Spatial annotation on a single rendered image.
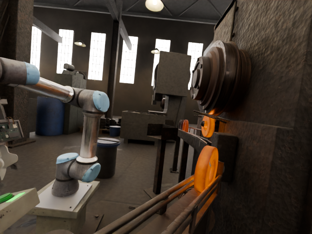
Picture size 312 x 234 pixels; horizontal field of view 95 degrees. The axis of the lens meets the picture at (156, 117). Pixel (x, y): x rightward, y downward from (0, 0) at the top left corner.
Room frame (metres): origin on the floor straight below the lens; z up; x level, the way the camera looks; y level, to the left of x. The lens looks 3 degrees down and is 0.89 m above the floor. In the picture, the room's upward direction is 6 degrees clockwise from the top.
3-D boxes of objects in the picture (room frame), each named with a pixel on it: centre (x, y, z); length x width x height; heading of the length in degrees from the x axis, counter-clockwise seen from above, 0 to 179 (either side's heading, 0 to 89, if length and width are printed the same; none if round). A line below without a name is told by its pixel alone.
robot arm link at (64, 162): (0.87, 0.51, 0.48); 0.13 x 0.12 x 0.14; 75
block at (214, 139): (0.73, -0.36, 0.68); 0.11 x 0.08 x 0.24; 89
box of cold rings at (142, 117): (3.72, 0.31, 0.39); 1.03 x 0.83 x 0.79; 93
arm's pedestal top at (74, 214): (0.88, 0.53, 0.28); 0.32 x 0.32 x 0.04; 1
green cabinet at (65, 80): (3.89, 2.36, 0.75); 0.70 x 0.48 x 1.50; 179
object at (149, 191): (1.49, -0.08, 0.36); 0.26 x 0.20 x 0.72; 34
